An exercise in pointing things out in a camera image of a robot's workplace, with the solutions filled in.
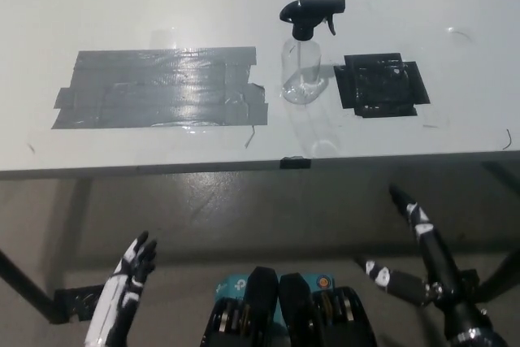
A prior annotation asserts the black table leg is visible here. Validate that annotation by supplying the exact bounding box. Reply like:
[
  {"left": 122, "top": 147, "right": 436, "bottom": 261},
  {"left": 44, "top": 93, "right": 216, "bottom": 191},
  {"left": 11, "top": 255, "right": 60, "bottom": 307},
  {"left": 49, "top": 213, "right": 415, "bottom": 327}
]
[{"left": 0, "top": 236, "right": 69, "bottom": 324}]

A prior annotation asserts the clear plastic bottle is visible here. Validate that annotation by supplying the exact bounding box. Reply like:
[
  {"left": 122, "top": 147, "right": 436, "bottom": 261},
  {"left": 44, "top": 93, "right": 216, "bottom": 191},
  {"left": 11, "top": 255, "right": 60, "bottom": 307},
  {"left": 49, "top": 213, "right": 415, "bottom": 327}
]
[{"left": 280, "top": 36, "right": 328, "bottom": 104}]

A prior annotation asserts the black spray trigger lid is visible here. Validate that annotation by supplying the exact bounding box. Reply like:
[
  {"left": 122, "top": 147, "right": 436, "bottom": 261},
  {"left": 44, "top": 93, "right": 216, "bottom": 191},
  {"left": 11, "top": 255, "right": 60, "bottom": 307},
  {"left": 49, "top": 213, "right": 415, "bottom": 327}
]
[{"left": 278, "top": 0, "right": 347, "bottom": 42}]

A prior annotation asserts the teal router box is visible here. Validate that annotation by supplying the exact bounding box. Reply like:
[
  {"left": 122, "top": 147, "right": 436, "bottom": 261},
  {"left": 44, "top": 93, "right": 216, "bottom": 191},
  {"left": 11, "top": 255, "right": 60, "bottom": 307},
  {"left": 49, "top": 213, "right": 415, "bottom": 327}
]
[{"left": 212, "top": 272, "right": 339, "bottom": 326}]

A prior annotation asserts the grey duct tape patch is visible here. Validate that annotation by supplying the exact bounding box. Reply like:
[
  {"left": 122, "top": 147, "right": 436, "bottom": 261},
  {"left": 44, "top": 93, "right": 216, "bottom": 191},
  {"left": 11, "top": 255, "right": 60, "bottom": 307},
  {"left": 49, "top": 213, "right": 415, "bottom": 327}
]
[{"left": 50, "top": 46, "right": 270, "bottom": 131}]

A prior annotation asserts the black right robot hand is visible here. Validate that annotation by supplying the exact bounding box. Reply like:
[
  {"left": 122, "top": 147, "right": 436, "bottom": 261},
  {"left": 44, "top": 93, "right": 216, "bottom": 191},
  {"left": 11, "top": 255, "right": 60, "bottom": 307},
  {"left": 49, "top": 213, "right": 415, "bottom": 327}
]
[{"left": 355, "top": 183, "right": 496, "bottom": 343}]

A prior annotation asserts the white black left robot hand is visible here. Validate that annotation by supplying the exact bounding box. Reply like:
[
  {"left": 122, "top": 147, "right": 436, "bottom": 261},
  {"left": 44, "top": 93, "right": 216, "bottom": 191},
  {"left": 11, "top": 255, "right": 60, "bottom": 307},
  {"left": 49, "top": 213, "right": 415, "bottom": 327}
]
[{"left": 83, "top": 232, "right": 158, "bottom": 347}]

